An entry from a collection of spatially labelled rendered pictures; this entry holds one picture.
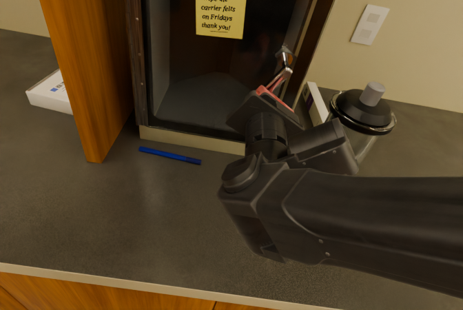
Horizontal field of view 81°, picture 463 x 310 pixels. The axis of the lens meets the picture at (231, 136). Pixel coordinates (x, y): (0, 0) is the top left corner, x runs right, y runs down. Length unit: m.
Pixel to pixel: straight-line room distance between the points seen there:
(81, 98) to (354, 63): 0.84
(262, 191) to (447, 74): 1.03
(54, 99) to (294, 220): 0.64
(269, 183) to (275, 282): 0.29
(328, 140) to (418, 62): 0.85
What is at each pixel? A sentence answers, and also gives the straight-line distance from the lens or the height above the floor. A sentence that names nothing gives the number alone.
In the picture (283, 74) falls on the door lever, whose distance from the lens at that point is 0.44.
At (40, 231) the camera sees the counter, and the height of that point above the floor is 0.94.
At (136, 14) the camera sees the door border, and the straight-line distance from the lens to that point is 0.49.
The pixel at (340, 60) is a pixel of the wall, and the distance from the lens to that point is 1.02.
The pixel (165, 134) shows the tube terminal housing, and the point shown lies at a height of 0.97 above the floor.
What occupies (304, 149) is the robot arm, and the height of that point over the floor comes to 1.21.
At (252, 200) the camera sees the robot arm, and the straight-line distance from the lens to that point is 0.22.
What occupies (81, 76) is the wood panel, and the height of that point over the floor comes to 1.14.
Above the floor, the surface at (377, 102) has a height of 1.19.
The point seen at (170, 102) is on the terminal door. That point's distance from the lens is 0.56.
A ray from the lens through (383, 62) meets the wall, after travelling 1.07.
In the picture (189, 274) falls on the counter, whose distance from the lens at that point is 0.48.
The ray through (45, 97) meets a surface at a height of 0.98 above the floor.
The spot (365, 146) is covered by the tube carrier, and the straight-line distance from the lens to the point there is 0.50.
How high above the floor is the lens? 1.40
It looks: 42 degrees down
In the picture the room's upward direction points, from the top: 12 degrees clockwise
